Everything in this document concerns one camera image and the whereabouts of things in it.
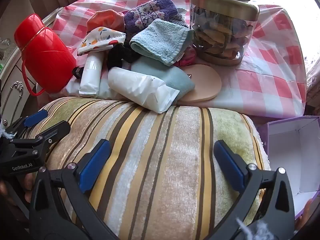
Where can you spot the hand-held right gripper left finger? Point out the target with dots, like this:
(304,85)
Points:
(96,165)

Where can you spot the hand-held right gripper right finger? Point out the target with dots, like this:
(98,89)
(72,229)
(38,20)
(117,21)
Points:
(228,166)

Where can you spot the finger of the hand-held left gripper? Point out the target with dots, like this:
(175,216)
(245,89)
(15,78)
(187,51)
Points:
(55,130)
(36,117)

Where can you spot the purple cardboard box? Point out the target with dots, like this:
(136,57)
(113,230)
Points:
(287,150)

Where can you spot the magenta knit fingerless glove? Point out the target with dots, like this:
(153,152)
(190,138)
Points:
(187,58)

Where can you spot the orange cloth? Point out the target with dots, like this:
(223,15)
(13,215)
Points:
(106,18)

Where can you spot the light blue terry towel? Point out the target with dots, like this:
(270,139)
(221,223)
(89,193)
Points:
(162,40)

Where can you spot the person's left hand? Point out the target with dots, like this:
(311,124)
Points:
(28,186)

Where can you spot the white ornate cabinet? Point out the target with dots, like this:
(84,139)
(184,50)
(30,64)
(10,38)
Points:
(12,80)

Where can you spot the striped cushion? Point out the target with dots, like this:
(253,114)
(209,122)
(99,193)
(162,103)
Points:
(155,155)

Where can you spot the red thermos flask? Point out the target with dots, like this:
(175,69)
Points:
(45,52)

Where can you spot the white tube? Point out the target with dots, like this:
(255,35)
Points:
(91,75)

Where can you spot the white packet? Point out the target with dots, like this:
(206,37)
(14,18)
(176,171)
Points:
(135,87)

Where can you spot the round wooden board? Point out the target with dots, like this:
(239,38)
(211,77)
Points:
(205,82)

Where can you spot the red checkered plastic tablecloth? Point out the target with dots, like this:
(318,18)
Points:
(270,80)

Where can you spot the black scrunchie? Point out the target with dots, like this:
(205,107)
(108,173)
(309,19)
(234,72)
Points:
(117,55)

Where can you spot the white fruit print cloth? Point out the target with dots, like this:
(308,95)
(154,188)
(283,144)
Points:
(100,38)

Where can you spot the teal cloth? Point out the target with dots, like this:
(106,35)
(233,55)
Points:
(175,80)

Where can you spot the pink embroidered curtain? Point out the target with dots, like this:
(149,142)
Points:
(313,80)

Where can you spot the glass jar with gold lid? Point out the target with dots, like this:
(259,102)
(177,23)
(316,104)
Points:
(220,35)

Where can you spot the purple patterned knit sock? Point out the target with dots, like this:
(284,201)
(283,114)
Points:
(147,12)

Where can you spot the black white checked cloth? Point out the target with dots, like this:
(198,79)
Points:
(175,18)

